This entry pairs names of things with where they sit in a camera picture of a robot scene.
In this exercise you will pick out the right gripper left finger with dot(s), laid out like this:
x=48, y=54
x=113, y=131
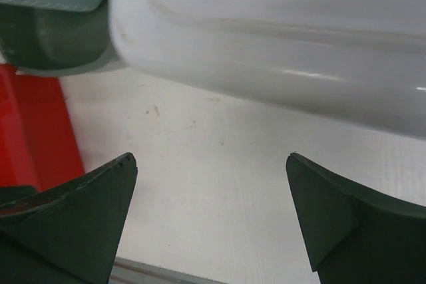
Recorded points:
x=69, y=233

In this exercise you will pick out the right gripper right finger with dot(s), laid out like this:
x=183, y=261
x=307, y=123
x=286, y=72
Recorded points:
x=352, y=233

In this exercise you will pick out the large white plastic tub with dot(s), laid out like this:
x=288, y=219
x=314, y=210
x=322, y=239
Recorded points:
x=359, y=61

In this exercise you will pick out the dark grey plastic tray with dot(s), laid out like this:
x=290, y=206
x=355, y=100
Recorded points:
x=46, y=42

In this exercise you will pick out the red plastic tray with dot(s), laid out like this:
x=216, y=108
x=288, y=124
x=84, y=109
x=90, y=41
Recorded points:
x=38, y=145

